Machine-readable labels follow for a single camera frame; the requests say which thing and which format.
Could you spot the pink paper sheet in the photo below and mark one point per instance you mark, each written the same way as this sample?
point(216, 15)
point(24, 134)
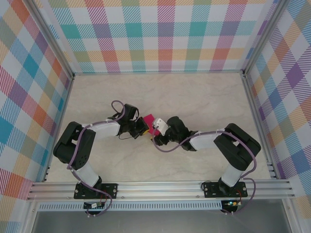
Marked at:
point(148, 120)

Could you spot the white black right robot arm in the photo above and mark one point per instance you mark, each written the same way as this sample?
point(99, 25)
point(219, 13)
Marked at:
point(206, 140)

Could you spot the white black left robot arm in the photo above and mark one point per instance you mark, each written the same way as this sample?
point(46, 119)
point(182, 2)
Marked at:
point(102, 129)

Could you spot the small circuit board green light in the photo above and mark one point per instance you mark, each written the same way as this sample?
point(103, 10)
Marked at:
point(232, 203)

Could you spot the wide aluminium mounting rail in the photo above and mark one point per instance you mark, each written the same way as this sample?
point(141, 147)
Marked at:
point(158, 189)

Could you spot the aluminium frame rail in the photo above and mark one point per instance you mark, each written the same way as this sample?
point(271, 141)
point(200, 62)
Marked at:
point(158, 72)
point(261, 131)
point(58, 131)

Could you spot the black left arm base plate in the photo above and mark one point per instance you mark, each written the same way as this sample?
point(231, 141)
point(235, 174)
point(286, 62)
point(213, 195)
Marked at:
point(110, 190)

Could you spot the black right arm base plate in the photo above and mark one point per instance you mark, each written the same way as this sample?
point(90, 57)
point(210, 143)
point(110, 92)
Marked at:
point(210, 189)

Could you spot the aluminium frame post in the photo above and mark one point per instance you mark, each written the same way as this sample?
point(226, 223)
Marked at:
point(52, 40)
point(264, 36)

